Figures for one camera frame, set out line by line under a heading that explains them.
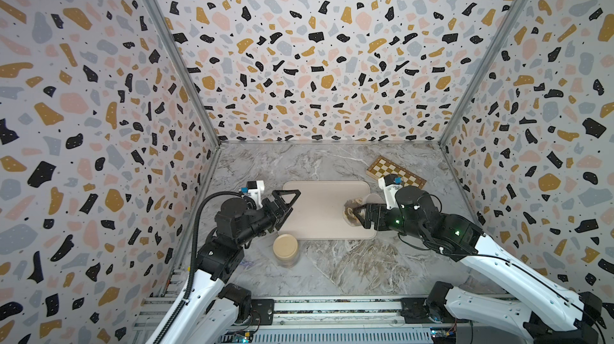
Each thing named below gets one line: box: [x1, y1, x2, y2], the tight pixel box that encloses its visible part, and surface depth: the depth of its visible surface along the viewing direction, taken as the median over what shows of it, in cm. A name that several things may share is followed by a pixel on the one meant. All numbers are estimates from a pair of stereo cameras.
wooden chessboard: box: [366, 155, 427, 190], surface depth 109 cm
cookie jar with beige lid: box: [272, 233, 300, 268], surface depth 78 cm
